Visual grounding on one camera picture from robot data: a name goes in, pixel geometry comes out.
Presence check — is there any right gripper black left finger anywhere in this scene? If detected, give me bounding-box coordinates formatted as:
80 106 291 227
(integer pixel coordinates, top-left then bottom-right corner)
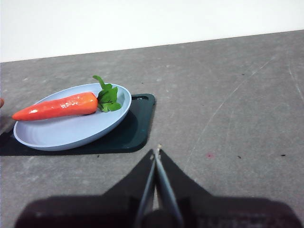
14 149 157 228

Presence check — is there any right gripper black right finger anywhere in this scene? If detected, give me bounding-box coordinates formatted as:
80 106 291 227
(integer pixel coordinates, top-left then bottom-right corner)
155 148 300 228

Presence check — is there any black rectangular tray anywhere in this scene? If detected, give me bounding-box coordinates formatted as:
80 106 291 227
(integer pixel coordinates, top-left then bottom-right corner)
0 93 156 156

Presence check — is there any orange carrot with green leaves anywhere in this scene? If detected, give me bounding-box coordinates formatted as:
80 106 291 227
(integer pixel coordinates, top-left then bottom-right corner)
11 75 122 121

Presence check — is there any pale blue round plate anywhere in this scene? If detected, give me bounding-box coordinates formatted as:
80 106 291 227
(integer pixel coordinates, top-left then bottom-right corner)
13 83 132 152

